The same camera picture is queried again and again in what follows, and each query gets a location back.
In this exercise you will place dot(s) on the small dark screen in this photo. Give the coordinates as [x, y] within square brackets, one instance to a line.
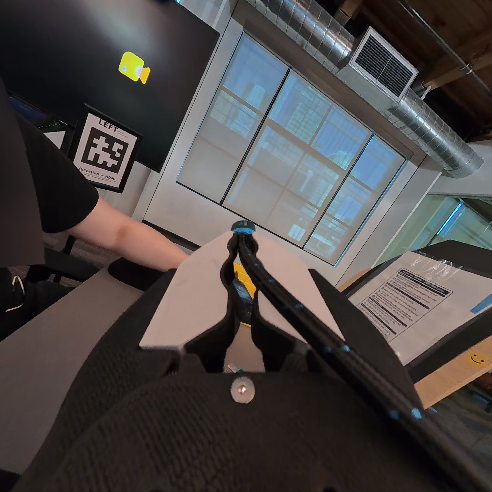
[26, 108]

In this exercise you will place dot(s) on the framed printed tag sign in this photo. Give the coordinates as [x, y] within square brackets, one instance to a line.
[103, 153]

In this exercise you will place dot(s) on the white air vent grille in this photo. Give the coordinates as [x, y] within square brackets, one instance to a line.
[384, 65]

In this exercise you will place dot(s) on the instruction sheet on stand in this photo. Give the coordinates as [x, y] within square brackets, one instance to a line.
[453, 380]
[423, 306]

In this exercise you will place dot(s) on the large grid window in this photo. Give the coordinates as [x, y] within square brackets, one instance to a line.
[269, 153]

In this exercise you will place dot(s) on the person's black pants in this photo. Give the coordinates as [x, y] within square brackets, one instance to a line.
[38, 302]

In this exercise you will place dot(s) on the large black monitor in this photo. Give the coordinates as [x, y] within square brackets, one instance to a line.
[77, 44]

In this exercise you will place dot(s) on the black chair armrest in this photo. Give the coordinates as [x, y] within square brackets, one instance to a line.
[130, 274]

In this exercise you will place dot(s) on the yellow plastic bin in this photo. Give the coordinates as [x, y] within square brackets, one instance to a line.
[240, 270]

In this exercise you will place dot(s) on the yellow smiley sticker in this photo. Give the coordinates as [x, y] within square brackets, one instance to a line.
[476, 360]

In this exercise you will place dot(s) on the round spiral metal duct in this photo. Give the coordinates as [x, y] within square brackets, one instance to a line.
[430, 130]

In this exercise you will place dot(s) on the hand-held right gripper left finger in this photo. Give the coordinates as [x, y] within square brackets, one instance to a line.
[188, 302]

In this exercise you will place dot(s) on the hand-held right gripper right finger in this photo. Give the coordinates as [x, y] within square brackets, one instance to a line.
[300, 286]

